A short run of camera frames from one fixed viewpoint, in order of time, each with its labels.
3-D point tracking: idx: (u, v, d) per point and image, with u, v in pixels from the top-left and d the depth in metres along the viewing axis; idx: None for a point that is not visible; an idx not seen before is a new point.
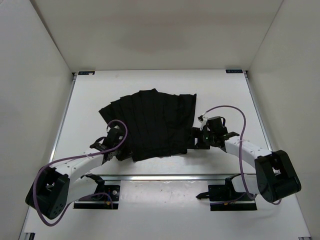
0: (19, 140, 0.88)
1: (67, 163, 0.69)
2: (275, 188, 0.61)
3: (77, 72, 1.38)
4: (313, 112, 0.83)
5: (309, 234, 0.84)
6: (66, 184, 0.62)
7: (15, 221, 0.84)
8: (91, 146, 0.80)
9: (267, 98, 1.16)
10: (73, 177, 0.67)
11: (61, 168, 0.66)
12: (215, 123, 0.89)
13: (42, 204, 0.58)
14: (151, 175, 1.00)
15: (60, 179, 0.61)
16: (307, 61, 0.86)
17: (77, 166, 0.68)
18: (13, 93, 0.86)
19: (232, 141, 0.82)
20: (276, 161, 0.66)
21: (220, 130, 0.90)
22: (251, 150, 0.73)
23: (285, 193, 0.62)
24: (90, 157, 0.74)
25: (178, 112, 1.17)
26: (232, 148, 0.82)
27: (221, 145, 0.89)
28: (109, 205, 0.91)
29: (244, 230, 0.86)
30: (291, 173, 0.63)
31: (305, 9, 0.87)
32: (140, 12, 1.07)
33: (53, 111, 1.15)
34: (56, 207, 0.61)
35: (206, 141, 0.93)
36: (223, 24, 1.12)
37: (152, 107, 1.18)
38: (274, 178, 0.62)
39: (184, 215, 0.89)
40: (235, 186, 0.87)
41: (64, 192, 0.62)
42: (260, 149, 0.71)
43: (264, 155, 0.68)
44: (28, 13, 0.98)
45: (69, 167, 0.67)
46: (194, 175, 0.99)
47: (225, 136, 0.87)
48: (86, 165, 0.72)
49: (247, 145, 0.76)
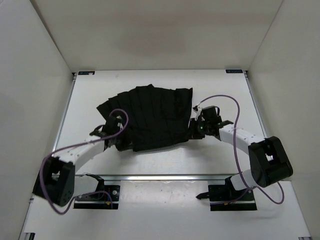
0: (19, 140, 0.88)
1: (70, 151, 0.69)
2: (268, 174, 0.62)
3: (77, 72, 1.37)
4: (313, 111, 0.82)
5: (309, 234, 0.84)
6: (72, 171, 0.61)
7: (15, 221, 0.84)
8: (91, 134, 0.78)
9: (267, 98, 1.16)
10: (77, 164, 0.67)
11: (64, 155, 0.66)
12: (209, 112, 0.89)
13: (51, 193, 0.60)
14: (152, 175, 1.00)
15: (65, 166, 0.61)
16: (307, 61, 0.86)
17: (80, 153, 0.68)
18: (13, 94, 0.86)
19: (226, 128, 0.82)
20: (269, 147, 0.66)
21: (214, 119, 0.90)
22: (245, 137, 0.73)
23: (277, 178, 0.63)
24: (91, 144, 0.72)
25: (176, 106, 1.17)
26: (227, 137, 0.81)
27: (215, 134, 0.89)
28: (109, 205, 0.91)
29: (244, 230, 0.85)
30: (283, 157, 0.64)
31: (305, 10, 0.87)
32: (140, 12, 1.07)
33: (53, 111, 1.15)
34: (65, 194, 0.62)
35: (200, 130, 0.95)
36: (223, 24, 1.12)
37: (150, 104, 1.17)
38: (267, 163, 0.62)
39: (184, 216, 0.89)
40: (234, 184, 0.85)
41: (71, 179, 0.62)
42: (254, 137, 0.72)
43: (257, 141, 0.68)
44: (28, 13, 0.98)
45: (72, 154, 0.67)
46: (194, 175, 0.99)
47: (219, 124, 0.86)
48: (89, 152, 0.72)
49: (240, 133, 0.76)
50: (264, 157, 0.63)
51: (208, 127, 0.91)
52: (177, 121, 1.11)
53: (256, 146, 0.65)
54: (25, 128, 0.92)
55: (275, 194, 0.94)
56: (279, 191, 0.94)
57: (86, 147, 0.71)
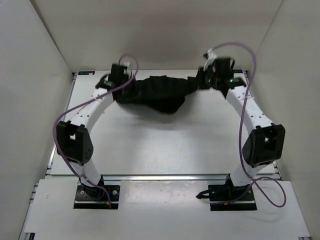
0: (19, 140, 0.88)
1: (80, 112, 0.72)
2: (257, 157, 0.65)
3: (77, 72, 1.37)
4: (313, 111, 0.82)
5: (309, 234, 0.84)
6: (86, 133, 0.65)
7: (15, 222, 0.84)
8: (96, 88, 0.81)
9: (268, 98, 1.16)
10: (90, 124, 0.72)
11: (75, 118, 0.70)
12: (223, 64, 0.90)
13: (72, 152, 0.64)
14: (152, 175, 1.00)
15: (79, 129, 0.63)
16: (307, 61, 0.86)
17: (89, 114, 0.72)
18: (13, 94, 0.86)
19: (236, 93, 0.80)
20: (270, 132, 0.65)
21: (226, 72, 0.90)
22: (252, 114, 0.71)
23: (264, 160, 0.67)
24: (99, 100, 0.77)
25: (189, 88, 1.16)
26: (234, 100, 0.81)
27: (222, 90, 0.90)
28: (109, 206, 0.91)
29: (244, 230, 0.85)
30: (279, 145, 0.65)
31: (305, 10, 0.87)
32: (140, 12, 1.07)
33: (53, 111, 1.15)
34: (86, 152, 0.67)
35: (209, 84, 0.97)
36: (223, 24, 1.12)
37: (161, 82, 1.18)
38: (262, 148, 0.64)
39: (184, 215, 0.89)
40: (233, 180, 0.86)
41: (87, 139, 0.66)
42: (262, 117, 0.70)
43: (262, 126, 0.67)
44: (28, 13, 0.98)
45: (82, 116, 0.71)
46: (193, 175, 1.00)
47: (231, 83, 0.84)
48: (98, 108, 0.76)
49: (250, 108, 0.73)
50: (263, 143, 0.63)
51: (217, 80, 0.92)
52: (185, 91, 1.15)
53: (259, 131, 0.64)
54: (25, 128, 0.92)
55: (275, 197, 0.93)
56: (281, 196, 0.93)
57: (94, 105, 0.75)
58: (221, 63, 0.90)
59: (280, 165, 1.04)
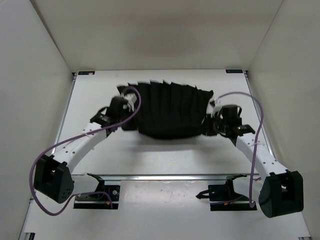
0: (18, 140, 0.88)
1: (65, 147, 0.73)
2: (276, 207, 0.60)
3: (77, 72, 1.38)
4: (313, 111, 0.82)
5: (309, 234, 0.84)
6: (66, 172, 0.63)
7: (15, 221, 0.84)
8: (91, 122, 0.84)
9: (268, 98, 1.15)
10: (75, 160, 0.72)
11: (60, 153, 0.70)
12: (230, 111, 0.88)
13: (48, 189, 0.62)
14: (152, 175, 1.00)
15: (59, 168, 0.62)
16: (307, 60, 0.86)
17: (76, 149, 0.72)
18: (13, 94, 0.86)
19: (245, 139, 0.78)
20: (287, 179, 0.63)
21: (234, 121, 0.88)
22: (264, 161, 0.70)
23: (285, 212, 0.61)
24: (89, 136, 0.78)
25: (197, 108, 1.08)
26: (242, 146, 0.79)
27: (231, 137, 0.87)
28: (109, 205, 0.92)
29: (244, 230, 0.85)
30: (298, 195, 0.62)
31: (305, 9, 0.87)
32: (140, 12, 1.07)
33: (53, 111, 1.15)
34: (63, 193, 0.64)
35: (217, 130, 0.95)
36: (223, 23, 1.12)
37: (168, 102, 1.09)
38: (280, 197, 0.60)
39: (184, 215, 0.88)
40: (236, 186, 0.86)
41: (66, 179, 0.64)
42: (275, 163, 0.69)
43: (277, 172, 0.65)
44: (28, 12, 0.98)
45: (67, 151, 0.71)
46: (193, 175, 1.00)
47: (239, 130, 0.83)
48: (88, 144, 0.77)
49: (261, 154, 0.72)
50: (280, 191, 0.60)
51: (225, 126, 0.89)
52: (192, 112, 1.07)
53: (275, 178, 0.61)
54: (26, 128, 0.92)
55: None
56: None
57: (83, 140, 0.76)
58: (229, 110, 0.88)
59: None
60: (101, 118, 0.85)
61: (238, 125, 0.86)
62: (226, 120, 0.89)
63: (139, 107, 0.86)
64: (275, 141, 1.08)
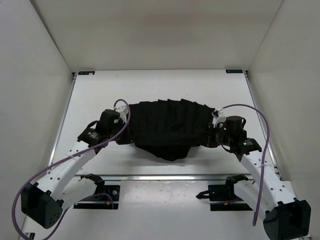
0: (19, 141, 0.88)
1: (51, 172, 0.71)
2: (282, 235, 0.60)
3: (77, 72, 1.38)
4: (313, 111, 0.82)
5: (309, 234, 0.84)
6: (51, 201, 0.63)
7: (15, 222, 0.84)
8: (78, 140, 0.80)
9: (268, 98, 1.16)
10: (61, 185, 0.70)
11: (45, 181, 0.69)
12: (235, 124, 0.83)
13: (34, 217, 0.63)
14: (152, 175, 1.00)
15: (43, 197, 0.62)
16: (307, 60, 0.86)
17: (60, 176, 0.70)
18: (14, 94, 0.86)
19: (252, 159, 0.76)
20: (294, 207, 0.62)
21: (239, 134, 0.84)
22: (272, 187, 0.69)
23: (290, 238, 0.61)
24: (75, 158, 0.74)
25: (193, 123, 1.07)
26: (249, 166, 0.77)
27: (236, 151, 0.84)
28: (109, 205, 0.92)
29: (244, 230, 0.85)
30: (304, 224, 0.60)
31: (306, 9, 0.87)
32: (140, 12, 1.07)
33: (53, 111, 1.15)
34: (51, 217, 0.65)
35: (220, 141, 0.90)
36: (223, 23, 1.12)
37: (164, 116, 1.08)
38: (286, 221, 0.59)
39: (184, 215, 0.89)
40: (236, 190, 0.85)
41: (52, 206, 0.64)
42: (283, 190, 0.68)
43: (285, 201, 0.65)
44: (28, 13, 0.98)
45: (52, 179, 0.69)
46: (194, 175, 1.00)
47: (245, 146, 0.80)
48: (74, 166, 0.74)
49: (268, 178, 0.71)
50: (287, 215, 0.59)
51: (229, 139, 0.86)
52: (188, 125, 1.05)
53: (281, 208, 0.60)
54: (26, 129, 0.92)
55: None
56: None
57: (69, 164, 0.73)
58: (233, 124, 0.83)
59: (280, 165, 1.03)
60: (90, 134, 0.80)
61: (244, 140, 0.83)
62: (230, 132, 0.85)
63: (130, 116, 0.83)
64: (275, 142, 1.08)
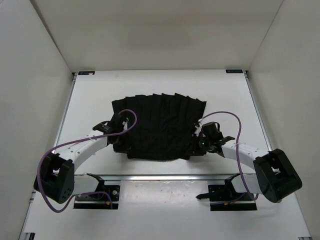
0: (18, 140, 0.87)
1: (70, 148, 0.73)
2: (277, 187, 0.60)
3: (77, 72, 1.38)
4: (313, 111, 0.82)
5: (309, 234, 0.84)
6: (71, 170, 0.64)
7: (15, 222, 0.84)
8: (93, 129, 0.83)
9: (267, 98, 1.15)
10: (78, 159, 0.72)
11: (65, 153, 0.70)
12: (210, 129, 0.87)
13: (50, 189, 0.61)
14: (151, 175, 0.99)
15: (64, 164, 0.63)
16: (307, 60, 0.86)
17: (80, 150, 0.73)
18: (13, 95, 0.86)
19: (228, 144, 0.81)
20: (274, 160, 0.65)
21: (216, 136, 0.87)
22: (248, 151, 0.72)
23: (288, 191, 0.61)
24: (93, 140, 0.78)
25: (186, 120, 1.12)
26: (228, 151, 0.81)
27: (218, 151, 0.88)
28: (109, 205, 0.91)
29: (244, 230, 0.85)
30: (291, 170, 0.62)
31: (306, 10, 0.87)
32: (140, 12, 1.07)
33: (53, 111, 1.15)
34: (64, 192, 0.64)
35: (202, 146, 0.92)
36: (222, 23, 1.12)
37: (157, 113, 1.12)
38: (275, 177, 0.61)
39: (184, 215, 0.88)
40: (236, 187, 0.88)
41: (69, 177, 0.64)
42: (258, 150, 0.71)
43: (261, 155, 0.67)
44: (28, 12, 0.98)
45: (72, 151, 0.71)
46: (194, 175, 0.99)
47: (221, 141, 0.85)
48: (90, 147, 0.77)
49: (244, 148, 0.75)
50: (271, 170, 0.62)
51: (210, 143, 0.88)
52: (179, 122, 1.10)
53: (262, 161, 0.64)
54: (26, 128, 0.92)
55: None
56: None
57: (87, 143, 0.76)
58: (207, 128, 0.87)
59: None
60: (104, 127, 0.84)
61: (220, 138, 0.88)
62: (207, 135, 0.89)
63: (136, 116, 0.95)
64: (275, 142, 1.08)
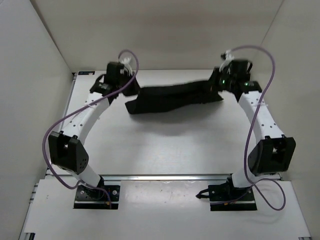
0: (18, 140, 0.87)
1: (72, 120, 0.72)
2: (262, 166, 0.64)
3: (77, 72, 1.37)
4: (314, 110, 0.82)
5: (309, 234, 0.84)
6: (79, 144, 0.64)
7: (15, 221, 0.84)
8: (91, 92, 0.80)
9: (268, 97, 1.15)
10: (83, 132, 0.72)
11: (68, 129, 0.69)
12: (239, 66, 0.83)
13: (65, 163, 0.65)
14: (152, 175, 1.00)
15: (71, 141, 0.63)
16: (308, 59, 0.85)
17: (82, 123, 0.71)
18: (13, 95, 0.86)
19: (249, 98, 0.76)
20: (280, 143, 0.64)
21: (242, 75, 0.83)
22: (263, 123, 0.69)
23: (269, 170, 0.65)
24: (93, 107, 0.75)
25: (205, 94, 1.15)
26: (245, 104, 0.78)
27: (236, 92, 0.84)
28: (109, 206, 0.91)
29: (244, 230, 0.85)
30: (287, 158, 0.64)
31: (306, 9, 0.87)
32: (140, 12, 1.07)
33: (53, 110, 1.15)
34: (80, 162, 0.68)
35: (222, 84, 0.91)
36: (223, 23, 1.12)
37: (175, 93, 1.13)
38: (269, 159, 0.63)
39: (184, 215, 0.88)
40: (234, 180, 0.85)
41: (80, 150, 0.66)
42: (273, 126, 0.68)
43: (272, 137, 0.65)
44: (28, 12, 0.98)
45: (75, 126, 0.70)
46: (194, 175, 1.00)
47: (246, 86, 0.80)
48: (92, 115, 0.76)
49: (262, 115, 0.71)
50: (269, 154, 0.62)
51: (231, 82, 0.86)
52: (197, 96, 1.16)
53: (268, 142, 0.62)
54: (25, 128, 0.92)
55: (276, 198, 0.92)
56: (280, 197, 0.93)
57: (88, 112, 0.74)
58: (237, 67, 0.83)
59: None
60: (101, 86, 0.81)
61: (246, 81, 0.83)
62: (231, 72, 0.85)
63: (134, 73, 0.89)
64: None
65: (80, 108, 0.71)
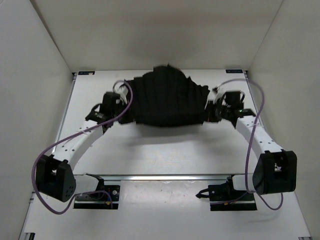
0: (18, 140, 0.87)
1: (65, 145, 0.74)
2: (268, 185, 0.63)
3: (77, 72, 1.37)
4: (314, 110, 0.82)
5: (309, 234, 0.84)
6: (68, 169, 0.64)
7: (15, 221, 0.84)
8: (87, 120, 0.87)
9: (268, 97, 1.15)
10: (76, 156, 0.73)
11: (60, 153, 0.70)
12: (233, 97, 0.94)
13: (52, 191, 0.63)
14: (151, 175, 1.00)
15: (61, 166, 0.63)
16: (307, 60, 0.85)
17: (75, 147, 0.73)
18: (13, 95, 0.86)
19: (245, 121, 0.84)
20: (281, 159, 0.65)
21: (236, 104, 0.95)
22: (261, 140, 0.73)
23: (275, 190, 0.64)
24: (87, 133, 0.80)
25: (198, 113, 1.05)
26: (241, 127, 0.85)
27: (231, 118, 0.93)
28: (109, 205, 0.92)
29: (244, 230, 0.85)
30: (291, 176, 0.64)
31: (306, 9, 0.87)
32: (140, 12, 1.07)
33: (53, 111, 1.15)
34: (67, 190, 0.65)
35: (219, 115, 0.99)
36: (223, 23, 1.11)
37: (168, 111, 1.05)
38: (273, 177, 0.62)
39: (184, 215, 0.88)
40: (234, 183, 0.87)
41: (69, 175, 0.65)
42: (271, 142, 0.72)
43: (272, 151, 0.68)
44: (28, 11, 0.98)
45: (66, 149, 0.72)
46: (193, 175, 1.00)
47: (241, 112, 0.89)
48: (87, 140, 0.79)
49: (259, 134, 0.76)
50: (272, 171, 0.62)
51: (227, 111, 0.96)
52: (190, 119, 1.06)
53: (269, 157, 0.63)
54: (25, 129, 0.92)
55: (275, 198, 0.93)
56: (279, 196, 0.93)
57: (82, 138, 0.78)
58: (231, 97, 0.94)
59: None
60: (97, 115, 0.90)
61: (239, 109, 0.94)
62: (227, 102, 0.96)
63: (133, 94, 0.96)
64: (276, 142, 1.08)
65: (74, 134, 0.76)
